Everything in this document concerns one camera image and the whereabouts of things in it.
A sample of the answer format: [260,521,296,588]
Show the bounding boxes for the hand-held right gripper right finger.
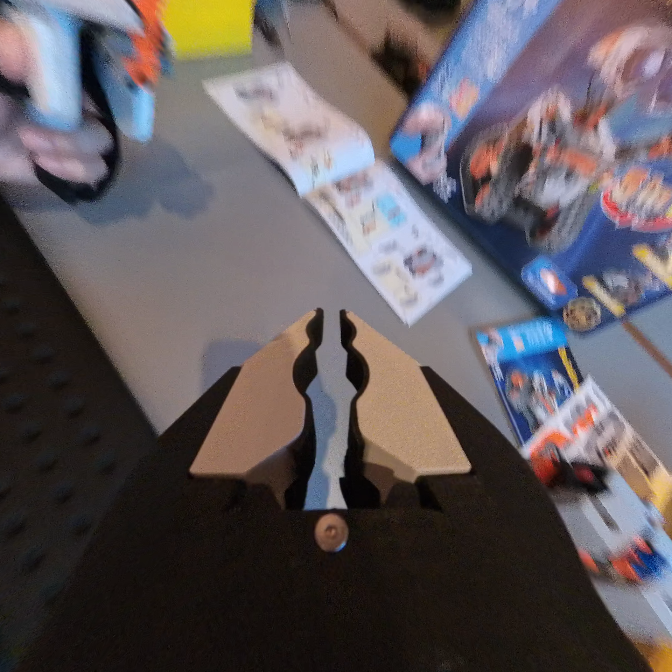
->
[339,309,472,508]

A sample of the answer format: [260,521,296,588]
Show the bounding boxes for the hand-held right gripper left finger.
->
[188,308,324,509]

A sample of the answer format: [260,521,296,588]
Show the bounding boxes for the person's left hand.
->
[0,23,111,184]

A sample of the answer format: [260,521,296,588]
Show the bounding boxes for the black orange toy brick model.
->
[126,0,176,103]

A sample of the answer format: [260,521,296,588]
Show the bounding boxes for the blue cover booklet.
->
[474,315,585,447]

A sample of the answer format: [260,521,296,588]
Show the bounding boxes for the yellow plastic bin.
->
[162,0,256,60]

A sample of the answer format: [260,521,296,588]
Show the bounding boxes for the black perforated mat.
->
[0,197,161,672]

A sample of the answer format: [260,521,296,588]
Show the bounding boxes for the printed sticker sheet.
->
[522,375,672,638]

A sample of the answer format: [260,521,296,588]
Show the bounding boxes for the thin wooden stick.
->
[619,319,672,377]

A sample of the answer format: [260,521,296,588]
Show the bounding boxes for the open instruction booklet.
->
[202,62,472,327]

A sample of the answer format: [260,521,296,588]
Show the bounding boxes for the blue toy set box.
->
[390,0,672,333]

